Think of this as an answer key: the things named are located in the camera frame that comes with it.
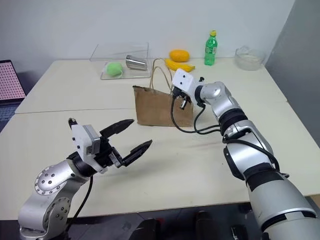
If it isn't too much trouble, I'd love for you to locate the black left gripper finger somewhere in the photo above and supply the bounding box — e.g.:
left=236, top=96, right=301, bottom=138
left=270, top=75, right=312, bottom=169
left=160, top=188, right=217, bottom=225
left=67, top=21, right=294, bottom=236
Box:
left=121, top=139, right=154, bottom=168
left=99, top=119, right=135, bottom=139

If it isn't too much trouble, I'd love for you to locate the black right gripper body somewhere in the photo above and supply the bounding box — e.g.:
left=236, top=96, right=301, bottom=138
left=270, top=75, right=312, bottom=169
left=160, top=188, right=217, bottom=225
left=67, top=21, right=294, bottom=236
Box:
left=171, top=85, right=193, bottom=111

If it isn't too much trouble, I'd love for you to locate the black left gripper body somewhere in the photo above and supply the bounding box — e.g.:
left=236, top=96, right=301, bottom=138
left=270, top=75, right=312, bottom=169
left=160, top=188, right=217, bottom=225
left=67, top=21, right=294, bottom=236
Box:
left=94, top=136, right=126, bottom=169

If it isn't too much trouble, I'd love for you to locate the brown paper bag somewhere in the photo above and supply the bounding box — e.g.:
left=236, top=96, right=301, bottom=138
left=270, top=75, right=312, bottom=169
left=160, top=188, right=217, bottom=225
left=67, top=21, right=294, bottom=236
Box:
left=132, top=58, right=195, bottom=129

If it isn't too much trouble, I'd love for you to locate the yellow banana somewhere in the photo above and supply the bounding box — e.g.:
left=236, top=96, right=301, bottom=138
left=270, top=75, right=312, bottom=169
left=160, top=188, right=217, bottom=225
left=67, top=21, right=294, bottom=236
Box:
left=164, top=58, right=196, bottom=74

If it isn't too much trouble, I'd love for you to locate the orange mango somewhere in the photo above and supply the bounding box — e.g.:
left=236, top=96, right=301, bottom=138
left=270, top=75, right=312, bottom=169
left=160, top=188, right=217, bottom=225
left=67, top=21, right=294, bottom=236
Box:
left=168, top=49, right=191, bottom=63

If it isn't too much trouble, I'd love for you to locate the green plastic bottle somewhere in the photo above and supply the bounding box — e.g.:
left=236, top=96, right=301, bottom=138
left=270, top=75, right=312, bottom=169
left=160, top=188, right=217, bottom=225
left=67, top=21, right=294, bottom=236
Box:
left=203, top=29, right=219, bottom=67

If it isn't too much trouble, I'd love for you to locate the silver metal cup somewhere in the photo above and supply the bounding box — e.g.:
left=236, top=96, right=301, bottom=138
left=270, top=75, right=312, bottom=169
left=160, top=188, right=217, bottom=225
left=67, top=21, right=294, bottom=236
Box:
left=125, top=54, right=149, bottom=72

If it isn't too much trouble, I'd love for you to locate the green ball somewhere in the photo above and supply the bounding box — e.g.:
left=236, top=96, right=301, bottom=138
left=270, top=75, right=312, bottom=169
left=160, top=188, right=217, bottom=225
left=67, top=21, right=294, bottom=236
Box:
left=103, top=61, right=125, bottom=78

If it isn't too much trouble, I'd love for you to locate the clear plastic box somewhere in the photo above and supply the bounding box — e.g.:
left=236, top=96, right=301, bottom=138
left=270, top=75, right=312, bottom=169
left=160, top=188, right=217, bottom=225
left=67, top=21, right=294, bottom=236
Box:
left=89, top=42, right=152, bottom=81

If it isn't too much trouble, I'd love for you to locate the clear glass bowl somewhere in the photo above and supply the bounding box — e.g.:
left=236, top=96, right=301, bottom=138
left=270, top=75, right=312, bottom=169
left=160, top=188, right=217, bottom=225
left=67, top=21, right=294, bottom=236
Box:
left=234, top=45, right=266, bottom=72

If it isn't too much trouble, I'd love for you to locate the dark rounded shape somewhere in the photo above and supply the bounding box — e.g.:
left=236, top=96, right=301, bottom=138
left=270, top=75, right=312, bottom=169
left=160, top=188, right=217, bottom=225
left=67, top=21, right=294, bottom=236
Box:
left=134, top=217, right=161, bottom=240

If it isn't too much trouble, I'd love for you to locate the laptop with dotted screen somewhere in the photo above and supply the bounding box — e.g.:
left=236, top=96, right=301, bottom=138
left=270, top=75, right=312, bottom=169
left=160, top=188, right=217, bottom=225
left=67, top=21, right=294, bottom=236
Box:
left=0, top=59, right=27, bottom=134

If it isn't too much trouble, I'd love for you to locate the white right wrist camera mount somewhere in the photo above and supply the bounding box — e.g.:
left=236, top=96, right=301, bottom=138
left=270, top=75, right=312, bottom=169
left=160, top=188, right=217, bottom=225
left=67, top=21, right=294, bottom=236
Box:
left=171, top=69, right=201, bottom=98

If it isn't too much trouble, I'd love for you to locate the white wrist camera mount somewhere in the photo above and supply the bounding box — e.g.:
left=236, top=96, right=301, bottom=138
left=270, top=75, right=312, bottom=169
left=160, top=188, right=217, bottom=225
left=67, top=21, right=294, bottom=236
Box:
left=171, top=69, right=201, bottom=98
left=67, top=117, right=111, bottom=175

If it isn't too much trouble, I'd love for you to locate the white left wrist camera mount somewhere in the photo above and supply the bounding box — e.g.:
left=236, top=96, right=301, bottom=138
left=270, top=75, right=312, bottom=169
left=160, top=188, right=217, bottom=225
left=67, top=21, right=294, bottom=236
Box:
left=67, top=117, right=111, bottom=175

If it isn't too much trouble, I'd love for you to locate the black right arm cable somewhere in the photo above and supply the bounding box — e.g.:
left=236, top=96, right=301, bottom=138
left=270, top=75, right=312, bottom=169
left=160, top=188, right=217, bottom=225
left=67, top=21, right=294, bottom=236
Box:
left=170, top=97, right=224, bottom=135

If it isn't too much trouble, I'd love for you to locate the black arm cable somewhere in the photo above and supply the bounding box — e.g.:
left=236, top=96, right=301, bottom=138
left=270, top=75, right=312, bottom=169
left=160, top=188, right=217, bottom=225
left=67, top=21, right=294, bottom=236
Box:
left=170, top=97, right=224, bottom=135
left=65, top=174, right=95, bottom=227

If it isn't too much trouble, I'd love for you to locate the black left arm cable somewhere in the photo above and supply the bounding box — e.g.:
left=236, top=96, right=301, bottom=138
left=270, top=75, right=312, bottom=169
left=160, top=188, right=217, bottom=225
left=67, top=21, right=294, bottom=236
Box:
left=65, top=174, right=95, bottom=227

